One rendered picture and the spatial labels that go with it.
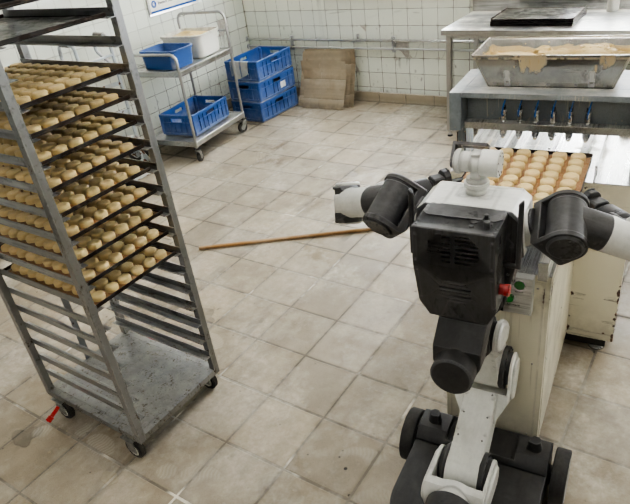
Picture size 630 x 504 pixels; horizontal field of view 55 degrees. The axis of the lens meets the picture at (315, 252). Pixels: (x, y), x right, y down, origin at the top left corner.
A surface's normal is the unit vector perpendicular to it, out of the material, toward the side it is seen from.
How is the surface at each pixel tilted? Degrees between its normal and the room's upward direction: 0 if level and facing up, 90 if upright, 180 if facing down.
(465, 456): 19
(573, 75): 115
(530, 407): 90
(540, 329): 90
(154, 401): 0
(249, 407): 0
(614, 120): 90
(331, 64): 70
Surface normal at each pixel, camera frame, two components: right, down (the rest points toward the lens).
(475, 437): -0.36, -0.44
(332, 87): -0.55, 0.11
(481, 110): -0.46, 0.51
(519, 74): -0.36, 0.82
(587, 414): -0.12, -0.85
